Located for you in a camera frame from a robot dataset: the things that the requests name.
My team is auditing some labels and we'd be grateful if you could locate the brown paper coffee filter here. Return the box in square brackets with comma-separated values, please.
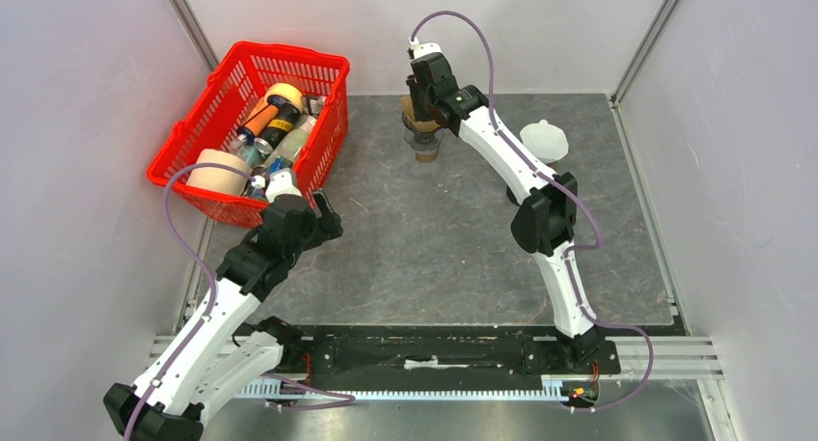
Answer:
[400, 95, 440, 134]

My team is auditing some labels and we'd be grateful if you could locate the grey transparent dripper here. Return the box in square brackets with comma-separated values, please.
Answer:
[404, 127, 441, 150]

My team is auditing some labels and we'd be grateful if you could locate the white paper coffee filter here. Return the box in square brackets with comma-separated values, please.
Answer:
[520, 120, 569, 164]

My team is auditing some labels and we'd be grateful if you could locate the brown wooden ring holder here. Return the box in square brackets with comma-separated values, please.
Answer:
[548, 160, 565, 174]

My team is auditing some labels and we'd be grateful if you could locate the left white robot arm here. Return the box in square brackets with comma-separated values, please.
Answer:
[103, 190, 342, 440]

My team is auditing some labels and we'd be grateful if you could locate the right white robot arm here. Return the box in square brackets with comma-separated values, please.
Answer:
[406, 74, 604, 372]

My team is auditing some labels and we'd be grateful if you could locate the small glass with brown band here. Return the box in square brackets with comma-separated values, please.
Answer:
[415, 147, 440, 163]

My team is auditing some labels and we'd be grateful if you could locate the clear plastic bottle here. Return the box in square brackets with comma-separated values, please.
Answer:
[269, 115, 317, 167]

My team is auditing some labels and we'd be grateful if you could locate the orange black bottle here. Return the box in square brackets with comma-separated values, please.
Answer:
[237, 96, 303, 143]

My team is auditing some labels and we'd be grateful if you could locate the yellow tape roll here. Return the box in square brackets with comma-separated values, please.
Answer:
[264, 83, 305, 114]

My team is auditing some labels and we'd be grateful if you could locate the black red carafe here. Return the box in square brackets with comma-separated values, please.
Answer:
[505, 187, 520, 207]

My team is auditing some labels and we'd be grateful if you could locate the red plastic basket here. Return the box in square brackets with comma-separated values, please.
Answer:
[147, 41, 351, 195]

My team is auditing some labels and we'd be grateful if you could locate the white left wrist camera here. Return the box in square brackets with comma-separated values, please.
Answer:
[250, 169, 302, 204]

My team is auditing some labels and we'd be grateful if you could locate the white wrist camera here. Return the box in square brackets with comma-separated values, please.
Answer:
[408, 42, 458, 96]
[250, 169, 302, 204]

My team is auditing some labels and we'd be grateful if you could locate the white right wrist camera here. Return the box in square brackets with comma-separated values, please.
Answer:
[408, 42, 458, 96]

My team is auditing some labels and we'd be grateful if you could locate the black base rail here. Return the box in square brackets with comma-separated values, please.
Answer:
[270, 325, 621, 392]

